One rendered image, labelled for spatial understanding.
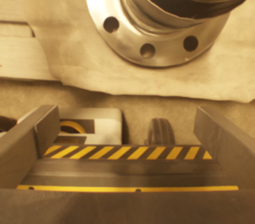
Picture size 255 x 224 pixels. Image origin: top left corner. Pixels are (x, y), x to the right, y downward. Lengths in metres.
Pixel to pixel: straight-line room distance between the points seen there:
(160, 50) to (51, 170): 0.26
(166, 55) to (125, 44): 0.08
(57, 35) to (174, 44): 0.23
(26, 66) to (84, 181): 0.28
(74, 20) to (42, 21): 0.07
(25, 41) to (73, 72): 0.12
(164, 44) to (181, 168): 0.21
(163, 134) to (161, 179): 0.19
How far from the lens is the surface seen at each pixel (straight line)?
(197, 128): 0.16
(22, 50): 0.44
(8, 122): 0.64
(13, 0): 0.45
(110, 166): 0.27
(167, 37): 0.34
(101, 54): 0.36
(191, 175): 0.29
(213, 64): 0.39
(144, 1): 0.18
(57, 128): 0.16
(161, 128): 0.47
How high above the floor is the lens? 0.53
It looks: 73 degrees down
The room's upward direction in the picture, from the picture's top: 177 degrees clockwise
